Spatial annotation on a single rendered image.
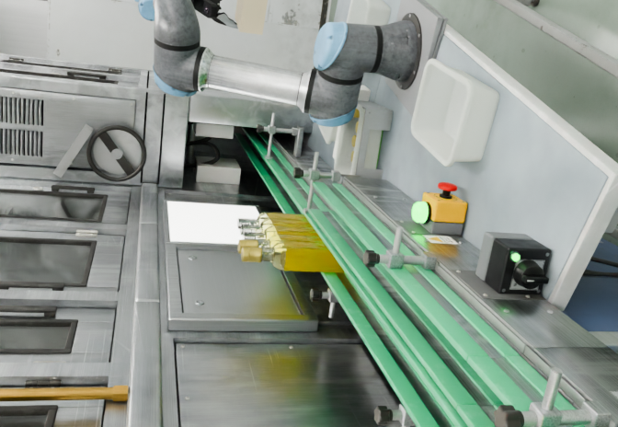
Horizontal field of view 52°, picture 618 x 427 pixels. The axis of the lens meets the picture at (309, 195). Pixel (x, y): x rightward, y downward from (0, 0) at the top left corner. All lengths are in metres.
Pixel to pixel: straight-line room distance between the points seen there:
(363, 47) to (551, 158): 0.62
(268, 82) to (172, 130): 0.89
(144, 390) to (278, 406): 0.25
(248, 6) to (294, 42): 3.22
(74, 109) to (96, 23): 2.75
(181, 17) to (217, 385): 0.88
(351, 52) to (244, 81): 0.29
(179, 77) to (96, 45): 3.55
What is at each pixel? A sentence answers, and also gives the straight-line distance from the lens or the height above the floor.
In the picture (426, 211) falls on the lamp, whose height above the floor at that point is 0.84.
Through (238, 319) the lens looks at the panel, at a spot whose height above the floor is 1.17.
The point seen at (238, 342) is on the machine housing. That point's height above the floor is 1.17.
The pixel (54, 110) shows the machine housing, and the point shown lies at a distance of 2.49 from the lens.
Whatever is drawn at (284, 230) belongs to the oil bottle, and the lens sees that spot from 1.57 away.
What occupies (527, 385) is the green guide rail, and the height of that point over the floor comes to 0.92.
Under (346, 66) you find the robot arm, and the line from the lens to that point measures 1.56.
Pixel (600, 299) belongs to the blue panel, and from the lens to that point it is 1.23.
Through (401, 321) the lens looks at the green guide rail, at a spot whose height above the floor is 0.95.
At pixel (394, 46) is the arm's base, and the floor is 0.83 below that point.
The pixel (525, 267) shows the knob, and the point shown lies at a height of 0.81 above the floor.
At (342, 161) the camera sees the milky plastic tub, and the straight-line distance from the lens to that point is 1.89.
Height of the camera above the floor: 1.40
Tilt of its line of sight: 15 degrees down
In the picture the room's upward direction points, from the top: 86 degrees counter-clockwise
